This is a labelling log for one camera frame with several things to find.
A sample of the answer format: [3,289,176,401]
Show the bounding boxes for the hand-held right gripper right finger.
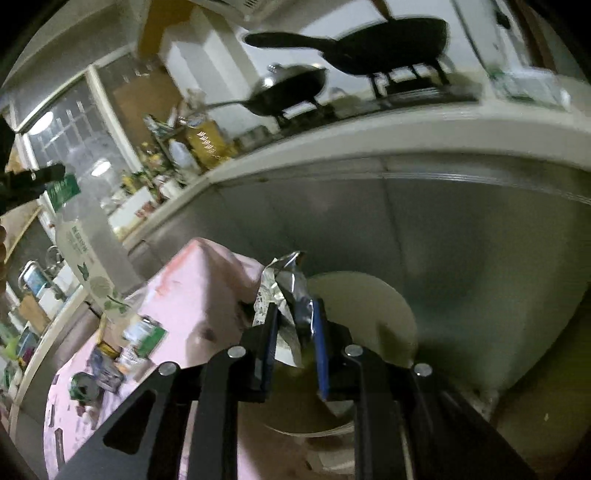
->
[310,298,539,480]

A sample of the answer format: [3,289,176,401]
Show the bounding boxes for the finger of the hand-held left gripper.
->
[0,164,65,215]

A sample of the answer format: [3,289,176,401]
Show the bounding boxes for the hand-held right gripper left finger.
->
[51,305,282,480]

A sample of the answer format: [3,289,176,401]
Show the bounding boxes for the silver foil wrapper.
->
[252,250,319,370]

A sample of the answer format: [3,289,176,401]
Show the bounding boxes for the beige round bin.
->
[259,271,419,437]

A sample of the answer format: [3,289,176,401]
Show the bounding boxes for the clear plastic bottle green label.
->
[48,161,144,324]

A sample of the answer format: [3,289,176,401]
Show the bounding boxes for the barred kitchen window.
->
[9,69,139,185]

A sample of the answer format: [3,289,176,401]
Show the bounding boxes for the pink floral tablecloth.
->
[42,237,278,480]

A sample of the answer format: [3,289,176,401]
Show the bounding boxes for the row of condiment bottles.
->
[120,138,185,204]

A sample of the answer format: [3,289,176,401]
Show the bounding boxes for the green white can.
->
[124,316,167,358]

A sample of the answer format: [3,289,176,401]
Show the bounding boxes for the white plastic jug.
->
[168,138,197,169]

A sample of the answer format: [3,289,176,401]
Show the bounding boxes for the crumpled grey packet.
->
[88,348,125,393]

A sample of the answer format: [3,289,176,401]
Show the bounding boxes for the grey kitchen cabinet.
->
[124,157,591,416]

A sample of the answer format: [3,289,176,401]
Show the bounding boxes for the yellow cooking oil bottle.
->
[187,115,234,169]

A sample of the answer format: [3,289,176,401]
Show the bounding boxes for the steel wok with lid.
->
[185,64,329,117]

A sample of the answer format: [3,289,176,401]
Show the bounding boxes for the black gas stove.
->
[277,65,481,125]

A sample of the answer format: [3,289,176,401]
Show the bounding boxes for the black wok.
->
[244,17,451,77]

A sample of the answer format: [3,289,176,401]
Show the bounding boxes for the green white tissue pack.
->
[492,69,571,109]

